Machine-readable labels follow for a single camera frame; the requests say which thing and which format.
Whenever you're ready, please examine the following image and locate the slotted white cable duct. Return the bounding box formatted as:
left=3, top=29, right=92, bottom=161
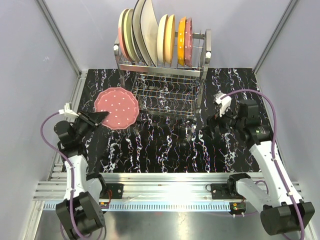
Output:
left=44, top=201, right=231, bottom=211

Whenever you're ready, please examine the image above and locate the right aluminium frame post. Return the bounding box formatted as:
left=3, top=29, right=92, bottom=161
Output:
left=253, top=0, right=299, bottom=75

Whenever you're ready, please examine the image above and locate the pink and cream plate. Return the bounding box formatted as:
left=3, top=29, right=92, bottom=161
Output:
left=118, top=8, right=130, bottom=60

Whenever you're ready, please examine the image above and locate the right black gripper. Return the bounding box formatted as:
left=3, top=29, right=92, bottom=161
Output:
left=201, top=103, right=245, bottom=140

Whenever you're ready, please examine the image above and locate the aluminium frame post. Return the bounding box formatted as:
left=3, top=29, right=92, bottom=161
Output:
left=34, top=0, right=88, bottom=79
left=253, top=0, right=299, bottom=75

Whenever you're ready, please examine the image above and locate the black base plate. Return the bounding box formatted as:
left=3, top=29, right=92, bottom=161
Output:
left=210, top=183, right=241, bottom=200
left=100, top=183, right=124, bottom=200

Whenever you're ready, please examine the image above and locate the steel two-tier dish rack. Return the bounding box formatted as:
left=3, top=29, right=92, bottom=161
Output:
left=113, top=29, right=212, bottom=125

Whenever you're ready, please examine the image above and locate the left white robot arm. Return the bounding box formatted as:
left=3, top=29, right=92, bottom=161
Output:
left=53, top=111, right=109, bottom=240

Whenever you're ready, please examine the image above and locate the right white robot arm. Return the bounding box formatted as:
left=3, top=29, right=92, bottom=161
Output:
left=203, top=97, right=315, bottom=236

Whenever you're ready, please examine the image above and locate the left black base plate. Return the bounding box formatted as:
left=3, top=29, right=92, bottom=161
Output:
left=100, top=183, right=124, bottom=200

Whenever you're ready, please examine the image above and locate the black marble pattern mat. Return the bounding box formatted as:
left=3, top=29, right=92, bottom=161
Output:
left=78, top=68, right=260, bottom=173

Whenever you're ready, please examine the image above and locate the left aluminium frame post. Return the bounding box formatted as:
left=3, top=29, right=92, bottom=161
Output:
left=34, top=0, right=88, bottom=79

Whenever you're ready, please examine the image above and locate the aluminium mounting rail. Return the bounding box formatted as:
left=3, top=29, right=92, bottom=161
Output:
left=33, top=172, right=305, bottom=201

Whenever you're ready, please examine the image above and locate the orange polka dot plate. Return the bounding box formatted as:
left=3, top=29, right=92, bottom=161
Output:
left=177, top=17, right=187, bottom=66

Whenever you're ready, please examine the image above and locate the white square plate black rim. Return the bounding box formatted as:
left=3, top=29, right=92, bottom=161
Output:
left=138, top=0, right=158, bottom=66

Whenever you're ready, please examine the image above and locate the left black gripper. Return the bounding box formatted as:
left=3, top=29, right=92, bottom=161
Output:
left=73, top=109, right=109, bottom=142

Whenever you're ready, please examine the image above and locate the cream round plate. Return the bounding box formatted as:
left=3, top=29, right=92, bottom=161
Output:
left=156, top=14, right=169, bottom=64

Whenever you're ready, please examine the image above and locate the tan round plate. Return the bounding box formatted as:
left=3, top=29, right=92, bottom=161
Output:
left=164, top=14, right=176, bottom=64

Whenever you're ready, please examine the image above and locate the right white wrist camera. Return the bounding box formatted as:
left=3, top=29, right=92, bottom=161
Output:
left=214, top=92, right=232, bottom=117

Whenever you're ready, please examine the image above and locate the pink polka dot plate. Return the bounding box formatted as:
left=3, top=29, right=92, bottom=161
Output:
left=184, top=17, right=193, bottom=68
left=94, top=87, right=140, bottom=130

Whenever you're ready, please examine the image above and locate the pale green round plate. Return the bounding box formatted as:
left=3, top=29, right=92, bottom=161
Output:
left=123, top=8, right=139, bottom=62

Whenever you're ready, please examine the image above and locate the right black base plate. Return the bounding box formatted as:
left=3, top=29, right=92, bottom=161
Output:
left=210, top=183, right=241, bottom=200

